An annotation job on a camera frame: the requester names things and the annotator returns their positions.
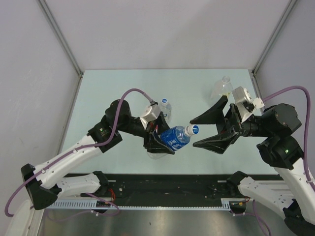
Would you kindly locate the blue Pocari bottle cap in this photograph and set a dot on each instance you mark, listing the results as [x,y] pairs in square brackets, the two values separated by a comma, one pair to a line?
[194,129]

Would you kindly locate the white cable duct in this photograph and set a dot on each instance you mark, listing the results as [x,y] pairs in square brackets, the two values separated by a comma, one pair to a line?
[98,205]

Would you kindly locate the blue label Pocari bottle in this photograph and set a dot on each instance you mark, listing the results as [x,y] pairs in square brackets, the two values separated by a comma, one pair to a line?
[177,137]

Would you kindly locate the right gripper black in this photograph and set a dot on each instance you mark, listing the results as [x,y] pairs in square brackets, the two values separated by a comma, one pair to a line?
[228,127]

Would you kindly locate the red cap water bottle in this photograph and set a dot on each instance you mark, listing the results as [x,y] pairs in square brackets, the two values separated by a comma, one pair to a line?
[155,156]

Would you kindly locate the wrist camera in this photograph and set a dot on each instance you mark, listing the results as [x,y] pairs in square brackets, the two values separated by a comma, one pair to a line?
[245,103]
[150,113]

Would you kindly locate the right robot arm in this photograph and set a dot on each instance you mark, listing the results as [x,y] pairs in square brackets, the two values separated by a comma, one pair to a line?
[279,150]

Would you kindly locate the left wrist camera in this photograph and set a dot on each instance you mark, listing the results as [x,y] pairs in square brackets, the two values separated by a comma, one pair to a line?
[150,113]

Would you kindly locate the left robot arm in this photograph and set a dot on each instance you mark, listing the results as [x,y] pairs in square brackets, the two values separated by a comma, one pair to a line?
[47,182]

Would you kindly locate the square clear juice bottle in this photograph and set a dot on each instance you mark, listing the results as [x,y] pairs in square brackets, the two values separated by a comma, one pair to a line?
[222,87]

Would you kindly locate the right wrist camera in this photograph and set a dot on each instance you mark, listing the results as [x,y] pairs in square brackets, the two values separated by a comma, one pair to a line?
[245,103]

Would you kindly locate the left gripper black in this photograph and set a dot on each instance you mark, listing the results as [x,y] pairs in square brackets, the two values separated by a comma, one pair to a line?
[150,141]

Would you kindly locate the green label clear bottle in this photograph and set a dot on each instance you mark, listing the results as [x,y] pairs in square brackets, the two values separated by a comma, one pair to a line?
[166,108]

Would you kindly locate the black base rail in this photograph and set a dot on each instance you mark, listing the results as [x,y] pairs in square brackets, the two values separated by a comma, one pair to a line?
[168,190]

